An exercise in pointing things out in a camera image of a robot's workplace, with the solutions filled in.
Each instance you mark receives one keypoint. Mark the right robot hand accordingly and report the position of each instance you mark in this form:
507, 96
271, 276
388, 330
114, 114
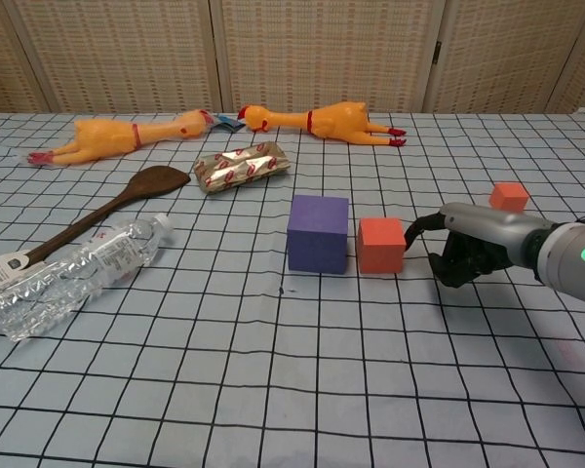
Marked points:
492, 224

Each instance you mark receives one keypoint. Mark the small orange foam cube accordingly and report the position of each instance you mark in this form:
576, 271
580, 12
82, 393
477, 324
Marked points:
507, 195

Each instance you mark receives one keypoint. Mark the large orange foam cube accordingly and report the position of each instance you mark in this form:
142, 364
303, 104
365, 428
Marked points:
380, 246

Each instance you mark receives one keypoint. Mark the large purple foam cube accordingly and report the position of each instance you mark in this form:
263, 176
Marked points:
317, 234

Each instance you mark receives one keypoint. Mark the dark metal screen hinge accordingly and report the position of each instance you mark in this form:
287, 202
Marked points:
438, 52

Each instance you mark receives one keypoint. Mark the yellow rubber chicken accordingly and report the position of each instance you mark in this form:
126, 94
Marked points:
341, 122

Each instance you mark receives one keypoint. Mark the woven folding screen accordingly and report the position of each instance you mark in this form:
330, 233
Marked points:
322, 49

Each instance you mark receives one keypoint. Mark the blue checkered tablecloth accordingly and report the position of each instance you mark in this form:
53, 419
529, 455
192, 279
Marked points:
292, 365

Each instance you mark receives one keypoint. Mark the gold foil snack packet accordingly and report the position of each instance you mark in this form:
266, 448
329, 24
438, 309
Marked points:
241, 168

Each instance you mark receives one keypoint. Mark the blue packaging header card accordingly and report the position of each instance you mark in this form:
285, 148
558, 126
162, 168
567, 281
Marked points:
226, 123

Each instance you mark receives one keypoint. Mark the dark wooden spatula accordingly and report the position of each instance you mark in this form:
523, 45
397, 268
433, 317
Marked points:
153, 181

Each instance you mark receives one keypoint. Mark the clear plastic water bottle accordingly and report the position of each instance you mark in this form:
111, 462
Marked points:
112, 251

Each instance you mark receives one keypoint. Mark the rubber chicken in clear bag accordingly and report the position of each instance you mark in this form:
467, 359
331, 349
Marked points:
102, 139

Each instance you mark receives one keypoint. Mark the white paper spatula label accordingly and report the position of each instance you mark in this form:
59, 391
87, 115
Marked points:
5, 270

